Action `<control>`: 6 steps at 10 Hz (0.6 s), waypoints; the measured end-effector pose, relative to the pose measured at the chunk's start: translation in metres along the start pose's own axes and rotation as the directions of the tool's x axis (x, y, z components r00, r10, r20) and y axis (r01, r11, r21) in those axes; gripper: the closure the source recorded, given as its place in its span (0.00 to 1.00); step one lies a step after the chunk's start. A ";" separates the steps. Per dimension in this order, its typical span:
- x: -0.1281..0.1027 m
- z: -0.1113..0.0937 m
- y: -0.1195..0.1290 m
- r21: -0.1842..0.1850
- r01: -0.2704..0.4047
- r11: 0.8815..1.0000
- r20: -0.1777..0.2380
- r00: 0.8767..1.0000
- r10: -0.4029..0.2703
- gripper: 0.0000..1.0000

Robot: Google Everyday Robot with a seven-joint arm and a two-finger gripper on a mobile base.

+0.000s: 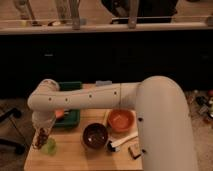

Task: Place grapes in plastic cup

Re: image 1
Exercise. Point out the dark brown bowl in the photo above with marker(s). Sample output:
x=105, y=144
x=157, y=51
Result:
x=95, y=136

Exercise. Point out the orange bowl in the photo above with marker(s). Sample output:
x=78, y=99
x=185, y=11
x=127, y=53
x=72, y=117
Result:
x=120, y=120

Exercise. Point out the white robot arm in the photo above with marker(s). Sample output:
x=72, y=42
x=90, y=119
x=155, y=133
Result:
x=164, y=126

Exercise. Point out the green plastic tray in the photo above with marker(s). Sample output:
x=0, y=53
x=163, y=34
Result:
x=71, y=116

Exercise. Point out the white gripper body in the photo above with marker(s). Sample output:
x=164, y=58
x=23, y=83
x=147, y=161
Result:
x=43, y=121

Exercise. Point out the orange object in tray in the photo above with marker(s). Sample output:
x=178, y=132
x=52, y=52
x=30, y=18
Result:
x=59, y=114

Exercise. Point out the grey small box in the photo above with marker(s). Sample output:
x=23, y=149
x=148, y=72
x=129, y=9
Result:
x=103, y=83

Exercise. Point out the dark grape bunch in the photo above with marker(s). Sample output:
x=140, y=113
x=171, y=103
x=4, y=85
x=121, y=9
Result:
x=41, y=138

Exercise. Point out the small wooden block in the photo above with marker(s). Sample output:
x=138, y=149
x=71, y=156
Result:
x=134, y=151

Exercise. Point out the white horizontal rail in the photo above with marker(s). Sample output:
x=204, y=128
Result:
x=105, y=28

